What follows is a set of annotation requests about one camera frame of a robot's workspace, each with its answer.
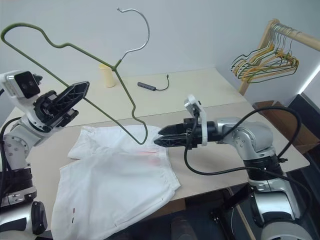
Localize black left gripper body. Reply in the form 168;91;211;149
33;90;62;133

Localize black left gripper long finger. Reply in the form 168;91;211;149
53;80;91;115

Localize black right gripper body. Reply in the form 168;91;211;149
182;118;204;151

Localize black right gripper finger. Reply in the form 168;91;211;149
153;134;189;149
158;123;188;136

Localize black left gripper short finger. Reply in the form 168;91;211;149
55;107;80;128

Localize olive green wire hanger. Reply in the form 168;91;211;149
0;7;151;146

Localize white shorts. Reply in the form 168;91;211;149
50;124;182;240

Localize cream plastic cup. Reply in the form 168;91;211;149
98;62;116;89

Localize brown cardboard box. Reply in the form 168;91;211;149
251;99;320;155

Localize black cabinet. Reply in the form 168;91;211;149
287;91;320;177

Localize bunch of coloured hangers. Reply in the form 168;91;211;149
230;24;300;81

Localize wooden clothes rack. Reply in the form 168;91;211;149
238;18;320;97

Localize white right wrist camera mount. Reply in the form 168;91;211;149
183;94;209;146

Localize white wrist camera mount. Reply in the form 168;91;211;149
0;70;42;101
183;94;209;146

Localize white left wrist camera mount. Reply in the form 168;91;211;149
0;70;42;101

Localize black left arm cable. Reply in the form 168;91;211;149
0;116;21;201

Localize grey usb hub with cable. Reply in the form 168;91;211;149
136;73;171;92

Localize black metal table frame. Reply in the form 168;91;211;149
209;186;254;240

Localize orange wire hanger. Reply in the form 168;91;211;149
239;24;295;79

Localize yellow wire hanger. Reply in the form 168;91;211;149
231;22;296;84

